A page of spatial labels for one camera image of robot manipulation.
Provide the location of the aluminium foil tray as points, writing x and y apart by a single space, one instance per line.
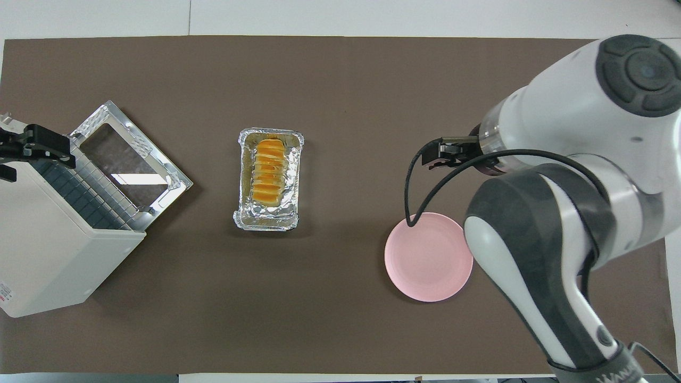
292 175

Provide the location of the pink round plate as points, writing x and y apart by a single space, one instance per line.
425 260

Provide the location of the brown table mat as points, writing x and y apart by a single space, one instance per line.
340 330

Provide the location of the glass oven door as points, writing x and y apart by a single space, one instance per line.
127 159

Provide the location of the yellow sliced bread loaf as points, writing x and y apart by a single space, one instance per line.
268 170

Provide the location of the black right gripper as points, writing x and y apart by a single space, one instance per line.
460 151

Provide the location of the cream toaster oven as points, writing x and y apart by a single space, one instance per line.
48 255

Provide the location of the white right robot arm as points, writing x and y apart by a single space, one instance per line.
574 213

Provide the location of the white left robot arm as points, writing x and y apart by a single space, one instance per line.
8 119

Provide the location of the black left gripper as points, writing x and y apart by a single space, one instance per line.
34 141

